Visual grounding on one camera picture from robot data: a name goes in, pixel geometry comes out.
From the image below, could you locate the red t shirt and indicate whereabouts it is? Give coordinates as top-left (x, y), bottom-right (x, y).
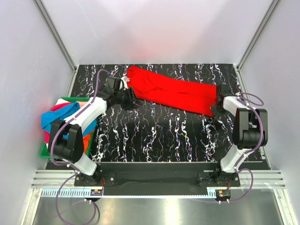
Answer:
top-left (127, 66), bottom-right (217, 116)

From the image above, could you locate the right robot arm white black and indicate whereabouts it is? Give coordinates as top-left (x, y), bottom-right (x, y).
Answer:
top-left (211, 84), bottom-right (268, 186)

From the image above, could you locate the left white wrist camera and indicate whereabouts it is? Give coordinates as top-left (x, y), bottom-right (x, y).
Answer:
top-left (120, 76), bottom-right (130, 90)

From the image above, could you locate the orange t shirt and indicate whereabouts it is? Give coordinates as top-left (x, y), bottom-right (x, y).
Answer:
top-left (83, 132), bottom-right (93, 154)

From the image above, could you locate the left aluminium frame post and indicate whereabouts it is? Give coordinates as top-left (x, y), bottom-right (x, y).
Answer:
top-left (33, 0), bottom-right (77, 72)

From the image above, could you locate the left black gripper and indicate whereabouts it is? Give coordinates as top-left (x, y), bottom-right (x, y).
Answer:
top-left (114, 87), bottom-right (143, 111)

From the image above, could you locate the aluminium front rail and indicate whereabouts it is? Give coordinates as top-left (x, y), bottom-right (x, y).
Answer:
top-left (32, 170), bottom-right (285, 189)

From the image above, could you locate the right aluminium frame post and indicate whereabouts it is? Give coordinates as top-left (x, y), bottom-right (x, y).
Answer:
top-left (236, 0), bottom-right (281, 71)

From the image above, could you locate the blue t shirt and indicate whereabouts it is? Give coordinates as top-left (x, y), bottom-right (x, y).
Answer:
top-left (41, 101), bottom-right (84, 143)

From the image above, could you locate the green plastic basket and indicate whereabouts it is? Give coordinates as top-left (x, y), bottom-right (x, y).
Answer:
top-left (40, 97), bottom-right (97, 158)

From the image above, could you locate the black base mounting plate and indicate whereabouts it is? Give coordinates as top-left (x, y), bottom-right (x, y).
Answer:
top-left (74, 161), bottom-right (241, 196)

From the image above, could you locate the white t shirt in basket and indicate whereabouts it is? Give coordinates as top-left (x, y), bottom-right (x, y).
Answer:
top-left (56, 97), bottom-right (89, 108)

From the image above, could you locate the white slotted cable duct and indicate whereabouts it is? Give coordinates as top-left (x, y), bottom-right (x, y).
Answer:
top-left (41, 188), bottom-right (218, 199)

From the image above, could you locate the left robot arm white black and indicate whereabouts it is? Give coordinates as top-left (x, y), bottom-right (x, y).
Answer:
top-left (48, 76), bottom-right (141, 186)

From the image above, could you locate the aluminium frame post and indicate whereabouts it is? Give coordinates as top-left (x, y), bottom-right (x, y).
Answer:
top-left (33, 0), bottom-right (77, 72)
top-left (236, 0), bottom-right (281, 71)

